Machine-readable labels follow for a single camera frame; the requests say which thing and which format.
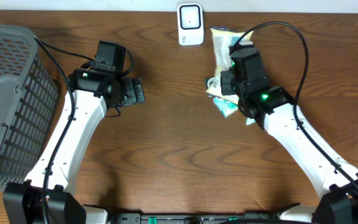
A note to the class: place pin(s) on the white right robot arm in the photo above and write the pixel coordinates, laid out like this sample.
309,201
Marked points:
334,179

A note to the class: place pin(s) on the white barcode scanner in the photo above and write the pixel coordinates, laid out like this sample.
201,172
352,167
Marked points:
190,24

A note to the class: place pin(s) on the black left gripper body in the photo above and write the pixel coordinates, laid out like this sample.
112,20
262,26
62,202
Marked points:
128,93

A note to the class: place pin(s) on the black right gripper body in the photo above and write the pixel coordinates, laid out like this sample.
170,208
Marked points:
229,86

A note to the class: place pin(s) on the grey plastic basket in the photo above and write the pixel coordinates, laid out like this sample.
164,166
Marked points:
27,103

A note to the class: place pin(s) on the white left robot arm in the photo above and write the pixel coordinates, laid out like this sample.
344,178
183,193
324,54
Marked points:
46,195

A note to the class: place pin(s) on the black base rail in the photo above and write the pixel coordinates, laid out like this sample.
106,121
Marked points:
137,218

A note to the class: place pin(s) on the green wet wipes pack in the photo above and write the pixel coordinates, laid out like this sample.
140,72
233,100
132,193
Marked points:
250,121

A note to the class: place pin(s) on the yellow snack bag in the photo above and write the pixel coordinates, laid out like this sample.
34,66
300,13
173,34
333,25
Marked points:
223,38

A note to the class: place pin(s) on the black round-label packet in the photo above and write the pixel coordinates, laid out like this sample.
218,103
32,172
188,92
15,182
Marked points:
206,83

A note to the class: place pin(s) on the green Kleenex tissue pack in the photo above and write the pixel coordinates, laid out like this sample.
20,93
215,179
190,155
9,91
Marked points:
226,108

